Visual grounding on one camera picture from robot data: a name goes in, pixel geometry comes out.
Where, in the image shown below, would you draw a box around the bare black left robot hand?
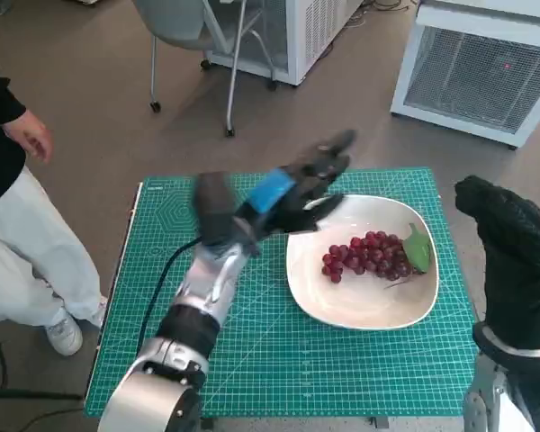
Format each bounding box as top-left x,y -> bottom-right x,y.
232,129 -> 359,238

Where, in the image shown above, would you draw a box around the person's hand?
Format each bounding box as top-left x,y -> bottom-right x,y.
2,109 -> 54,163

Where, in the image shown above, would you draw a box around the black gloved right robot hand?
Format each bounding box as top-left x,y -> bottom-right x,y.
454,175 -> 540,350

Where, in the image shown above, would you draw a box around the red toy grapes with leaf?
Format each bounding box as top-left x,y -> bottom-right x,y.
321,223 -> 433,290

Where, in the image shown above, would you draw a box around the white square plate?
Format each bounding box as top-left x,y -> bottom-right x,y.
285,193 -> 440,329

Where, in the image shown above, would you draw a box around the person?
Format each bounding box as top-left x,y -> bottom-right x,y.
0,56 -> 109,357

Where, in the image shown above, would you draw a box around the green cutting mat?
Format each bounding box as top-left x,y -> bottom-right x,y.
84,166 -> 478,418

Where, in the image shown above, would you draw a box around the white cabinet with glass door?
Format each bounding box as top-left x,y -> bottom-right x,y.
201,0 -> 366,87

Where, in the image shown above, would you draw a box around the grey office chair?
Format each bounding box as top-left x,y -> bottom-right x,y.
132,0 -> 289,138

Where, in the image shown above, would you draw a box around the white cabinet with mesh panel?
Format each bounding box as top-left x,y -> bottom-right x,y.
390,0 -> 540,150

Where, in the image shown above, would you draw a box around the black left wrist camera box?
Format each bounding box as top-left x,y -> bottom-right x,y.
193,172 -> 240,247

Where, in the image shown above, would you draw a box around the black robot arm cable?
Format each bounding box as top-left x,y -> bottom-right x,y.
137,236 -> 204,357

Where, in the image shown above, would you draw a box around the cables on floor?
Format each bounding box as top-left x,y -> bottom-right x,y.
349,0 -> 427,29

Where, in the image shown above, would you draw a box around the black floor cable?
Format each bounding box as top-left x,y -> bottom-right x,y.
0,332 -> 85,432

